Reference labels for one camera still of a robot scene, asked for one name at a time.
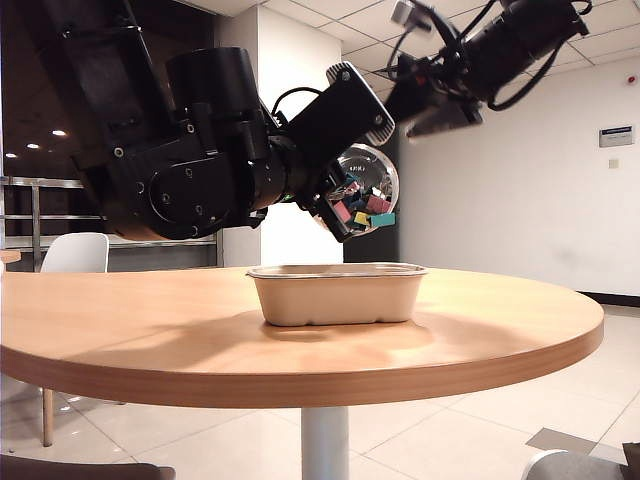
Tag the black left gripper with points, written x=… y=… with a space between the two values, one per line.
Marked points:
x=345 y=110

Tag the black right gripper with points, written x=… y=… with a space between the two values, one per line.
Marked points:
x=425 y=85

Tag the pink binder clip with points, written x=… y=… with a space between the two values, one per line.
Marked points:
x=342 y=210

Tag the yellow binder clip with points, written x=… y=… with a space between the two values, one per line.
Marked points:
x=361 y=219

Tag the teal binder clip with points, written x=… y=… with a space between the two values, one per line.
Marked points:
x=384 y=220

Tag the clear plastic jar with label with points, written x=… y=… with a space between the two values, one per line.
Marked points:
x=365 y=170

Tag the beige rectangular paper tray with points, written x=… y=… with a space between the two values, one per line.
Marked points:
x=335 y=300

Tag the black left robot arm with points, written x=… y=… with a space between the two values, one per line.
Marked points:
x=175 y=175

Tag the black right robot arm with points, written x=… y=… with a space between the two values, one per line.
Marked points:
x=515 y=40

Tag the dark door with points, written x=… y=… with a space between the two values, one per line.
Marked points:
x=370 y=250

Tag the red fire alarm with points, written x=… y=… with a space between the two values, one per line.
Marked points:
x=634 y=81

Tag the white plastic chair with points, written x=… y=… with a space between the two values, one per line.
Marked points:
x=75 y=252

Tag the metal railing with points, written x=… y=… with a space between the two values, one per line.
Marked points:
x=20 y=218

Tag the small wooden side table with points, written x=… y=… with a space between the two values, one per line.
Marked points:
x=9 y=256

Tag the dark brown seat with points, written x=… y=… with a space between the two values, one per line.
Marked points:
x=75 y=470

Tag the wall sign plate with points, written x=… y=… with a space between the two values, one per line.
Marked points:
x=615 y=136

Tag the wall switch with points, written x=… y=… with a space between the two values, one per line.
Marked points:
x=613 y=163

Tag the white table pedestal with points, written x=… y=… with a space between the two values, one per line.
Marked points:
x=325 y=445

